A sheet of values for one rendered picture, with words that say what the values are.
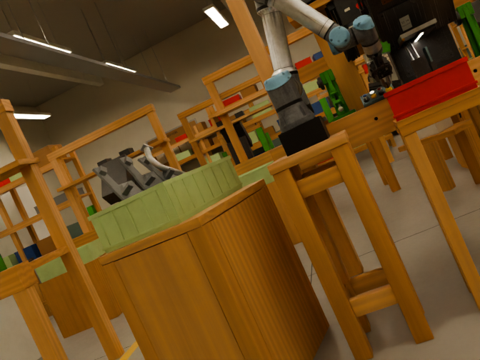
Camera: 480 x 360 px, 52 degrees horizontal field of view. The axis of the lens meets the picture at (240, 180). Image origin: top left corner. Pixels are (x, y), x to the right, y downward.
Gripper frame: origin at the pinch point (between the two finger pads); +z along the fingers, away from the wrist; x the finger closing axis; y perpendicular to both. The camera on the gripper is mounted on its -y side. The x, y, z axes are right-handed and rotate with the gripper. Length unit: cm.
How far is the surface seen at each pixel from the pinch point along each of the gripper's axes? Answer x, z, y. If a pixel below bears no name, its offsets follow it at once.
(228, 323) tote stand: -87, 8, 88
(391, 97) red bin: -1.9, -13.5, 29.6
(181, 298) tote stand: -102, -2, 77
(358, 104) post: -15, 36, -48
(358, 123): -17.9, 8.7, 6.7
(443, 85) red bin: 16.2, -11.7, 33.5
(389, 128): -6.4, 14.7, 10.9
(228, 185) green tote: -82, 1, 20
